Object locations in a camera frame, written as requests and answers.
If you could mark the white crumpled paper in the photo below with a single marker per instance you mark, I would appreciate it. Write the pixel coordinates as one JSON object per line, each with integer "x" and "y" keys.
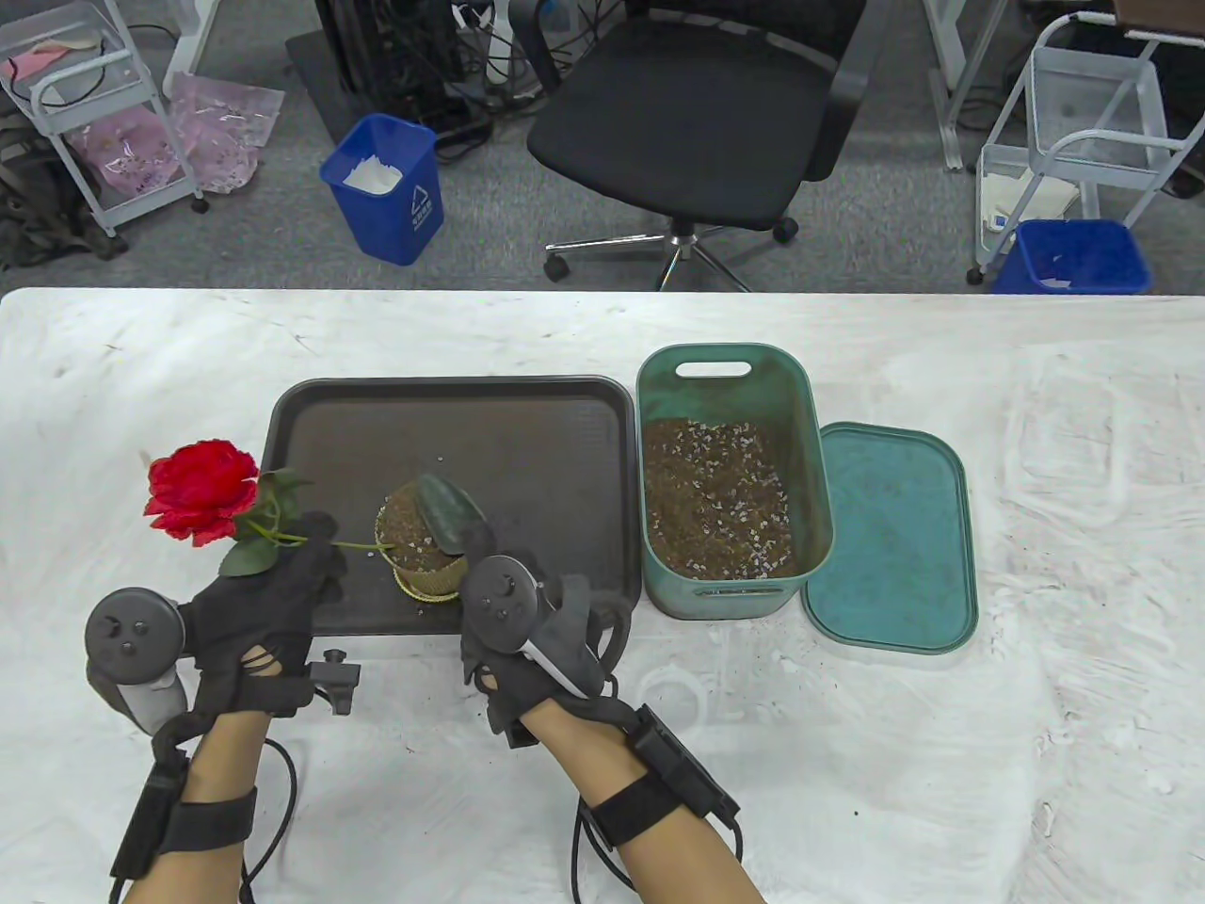
{"x": 372, "y": 176}

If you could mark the white power strip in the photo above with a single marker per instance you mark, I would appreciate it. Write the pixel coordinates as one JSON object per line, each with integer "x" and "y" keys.
{"x": 490, "y": 38}

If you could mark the teal plastic box lid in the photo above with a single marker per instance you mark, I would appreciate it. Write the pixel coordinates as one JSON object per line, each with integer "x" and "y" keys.
{"x": 894, "y": 546}

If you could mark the dark green bag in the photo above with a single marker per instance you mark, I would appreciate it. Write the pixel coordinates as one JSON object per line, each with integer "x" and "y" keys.
{"x": 38, "y": 217}

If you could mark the green garden trowel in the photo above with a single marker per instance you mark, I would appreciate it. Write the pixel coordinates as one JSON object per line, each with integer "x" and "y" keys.
{"x": 450, "y": 513}

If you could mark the teal plastic storage box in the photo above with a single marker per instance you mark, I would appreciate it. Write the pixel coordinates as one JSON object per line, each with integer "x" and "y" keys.
{"x": 810, "y": 443}

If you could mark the dark grey hand controller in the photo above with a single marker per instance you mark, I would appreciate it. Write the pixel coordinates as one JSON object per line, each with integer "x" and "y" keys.
{"x": 135, "y": 640}

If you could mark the person's right hand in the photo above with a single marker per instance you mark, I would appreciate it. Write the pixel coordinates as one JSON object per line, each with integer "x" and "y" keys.
{"x": 504, "y": 697}

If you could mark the plain blue plastic bin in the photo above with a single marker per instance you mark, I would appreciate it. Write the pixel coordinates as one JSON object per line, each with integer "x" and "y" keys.
{"x": 1073, "y": 254}

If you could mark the blue bin with white symbol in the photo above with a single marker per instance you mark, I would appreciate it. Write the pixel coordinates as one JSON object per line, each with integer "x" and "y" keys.
{"x": 391, "y": 226}

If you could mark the white trolley with clear trays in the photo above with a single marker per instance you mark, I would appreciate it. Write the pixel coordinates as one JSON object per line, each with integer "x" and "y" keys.
{"x": 94, "y": 24}

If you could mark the black computer tower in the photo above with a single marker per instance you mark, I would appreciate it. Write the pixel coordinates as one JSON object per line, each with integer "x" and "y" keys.
{"x": 395, "y": 47}

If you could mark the pink plastic bag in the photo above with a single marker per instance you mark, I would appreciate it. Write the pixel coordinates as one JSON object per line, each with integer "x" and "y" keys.
{"x": 127, "y": 151}
{"x": 226, "y": 122}

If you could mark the white box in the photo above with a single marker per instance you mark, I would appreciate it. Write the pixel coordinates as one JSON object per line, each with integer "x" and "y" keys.
{"x": 1021, "y": 198}

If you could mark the dark brown plastic tray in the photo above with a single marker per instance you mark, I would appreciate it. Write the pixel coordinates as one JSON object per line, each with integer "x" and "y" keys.
{"x": 527, "y": 433}

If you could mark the yellow ribbed flower pot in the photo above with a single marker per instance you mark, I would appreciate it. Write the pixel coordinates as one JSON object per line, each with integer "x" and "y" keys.
{"x": 424, "y": 586}

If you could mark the person's left forearm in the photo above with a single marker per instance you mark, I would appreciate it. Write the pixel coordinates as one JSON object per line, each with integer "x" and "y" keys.
{"x": 224, "y": 758}

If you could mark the white grey hand controller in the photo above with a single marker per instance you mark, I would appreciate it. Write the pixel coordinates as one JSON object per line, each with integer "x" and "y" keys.
{"x": 499, "y": 603}

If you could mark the white mesh basket trolley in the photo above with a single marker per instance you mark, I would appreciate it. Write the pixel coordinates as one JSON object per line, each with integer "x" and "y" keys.
{"x": 1092, "y": 94}

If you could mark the red artificial rose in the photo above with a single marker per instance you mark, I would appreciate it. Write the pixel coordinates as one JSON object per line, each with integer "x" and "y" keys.
{"x": 202, "y": 490}

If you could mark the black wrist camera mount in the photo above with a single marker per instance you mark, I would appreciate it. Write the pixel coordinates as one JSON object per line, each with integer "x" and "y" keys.
{"x": 337, "y": 680}
{"x": 518, "y": 734}

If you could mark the person's left hand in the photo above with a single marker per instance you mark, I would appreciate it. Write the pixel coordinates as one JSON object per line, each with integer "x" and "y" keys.
{"x": 256, "y": 636}

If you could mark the black office chair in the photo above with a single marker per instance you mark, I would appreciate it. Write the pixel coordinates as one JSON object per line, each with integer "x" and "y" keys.
{"x": 678, "y": 122}

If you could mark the white desk leg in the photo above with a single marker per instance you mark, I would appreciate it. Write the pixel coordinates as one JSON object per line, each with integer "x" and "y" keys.
{"x": 946, "y": 75}

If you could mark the pink paper piece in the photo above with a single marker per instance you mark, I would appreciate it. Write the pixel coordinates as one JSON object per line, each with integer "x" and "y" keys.
{"x": 28, "y": 63}

